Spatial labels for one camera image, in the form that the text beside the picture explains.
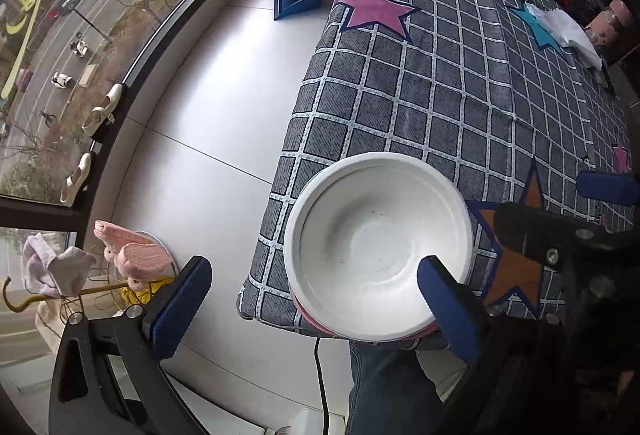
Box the lilac cloth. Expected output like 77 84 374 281
21 235 97 298

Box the white bowl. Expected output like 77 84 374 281
283 152 475 343

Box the black window frame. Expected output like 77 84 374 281
0 0 261 236

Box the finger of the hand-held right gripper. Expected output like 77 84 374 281
492 202 626 276
576 171 640 206

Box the black cable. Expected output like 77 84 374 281
313 337 331 435

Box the white shoe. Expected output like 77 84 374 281
60 152 93 206
81 84 124 136

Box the pink cup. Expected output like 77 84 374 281
585 0 636 61

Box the white box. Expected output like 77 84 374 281
292 407 351 435

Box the pink plush slipper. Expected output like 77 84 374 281
94 220 151 247
105 242 173 288

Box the grey checkered star blanket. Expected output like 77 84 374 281
236 0 633 351

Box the yellow hanger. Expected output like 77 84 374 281
2 276 131 315

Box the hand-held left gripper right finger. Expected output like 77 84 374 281
416 255 576 435

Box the white crumpled cloth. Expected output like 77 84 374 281
527 4 606 71

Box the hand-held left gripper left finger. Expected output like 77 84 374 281
49 255 213 435

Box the blue dustpan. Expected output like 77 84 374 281
272 0 326 21

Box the person's leg in jeans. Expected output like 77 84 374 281
346 342 446 435

